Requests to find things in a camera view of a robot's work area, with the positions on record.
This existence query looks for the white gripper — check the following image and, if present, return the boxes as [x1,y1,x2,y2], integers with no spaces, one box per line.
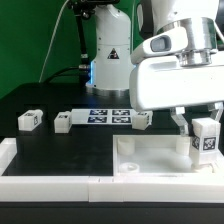
[129,27,224,136]

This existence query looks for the white square tabletop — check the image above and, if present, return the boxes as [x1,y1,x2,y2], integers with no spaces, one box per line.
[113,135,224,177]

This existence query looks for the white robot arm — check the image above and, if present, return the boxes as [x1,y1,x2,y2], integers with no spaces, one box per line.
[86,0,224,135]

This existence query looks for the white U-shaped fence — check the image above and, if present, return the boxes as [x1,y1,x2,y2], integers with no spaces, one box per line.
[0,138,224,203]

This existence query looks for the white marker sheet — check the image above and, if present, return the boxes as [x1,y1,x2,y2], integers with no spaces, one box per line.
[72,109,136,125]

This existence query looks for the black cable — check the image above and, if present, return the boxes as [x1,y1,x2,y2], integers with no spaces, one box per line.
[43,65,91,84]

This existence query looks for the white cable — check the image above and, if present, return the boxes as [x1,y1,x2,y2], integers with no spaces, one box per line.
[38,0,72,84]

